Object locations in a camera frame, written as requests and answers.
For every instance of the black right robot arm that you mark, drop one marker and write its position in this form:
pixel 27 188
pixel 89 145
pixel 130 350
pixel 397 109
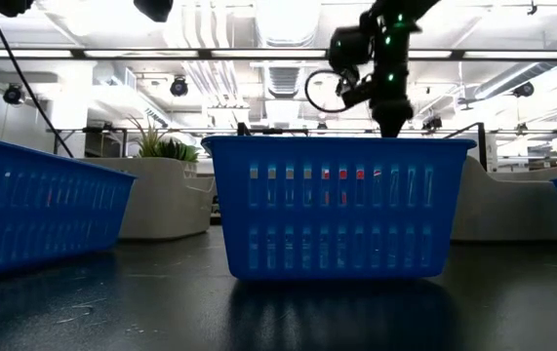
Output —
pixel 395 44

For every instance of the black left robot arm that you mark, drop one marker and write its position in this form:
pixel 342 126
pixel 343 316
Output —
pixel 5 6

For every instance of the black ceiling spotlight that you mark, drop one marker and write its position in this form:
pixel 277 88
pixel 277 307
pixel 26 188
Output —
pixel 431 122
pixel 179 87
pixel 523 89
pixel 13 93

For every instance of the succulent in patterned white pot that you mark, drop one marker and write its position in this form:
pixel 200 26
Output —
pixel 171 148

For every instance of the black table mat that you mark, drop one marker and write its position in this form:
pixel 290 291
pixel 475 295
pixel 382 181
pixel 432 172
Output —
pixel 161 312

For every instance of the white ceiling air duct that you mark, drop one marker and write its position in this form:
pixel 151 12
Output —
pixel 285 19

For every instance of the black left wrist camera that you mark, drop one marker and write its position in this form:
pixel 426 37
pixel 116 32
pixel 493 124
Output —
pixel 153 10

